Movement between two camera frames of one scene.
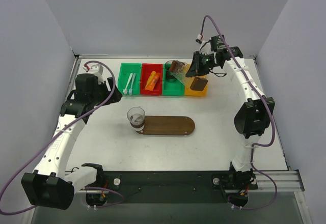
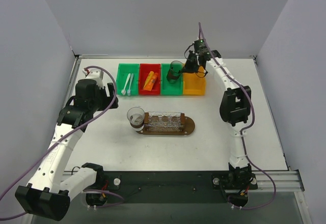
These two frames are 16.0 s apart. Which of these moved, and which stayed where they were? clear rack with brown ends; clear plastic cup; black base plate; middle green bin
Moved: clear rack with brown ends
Stayed: clear plastic cup; black base plate; middle green bin
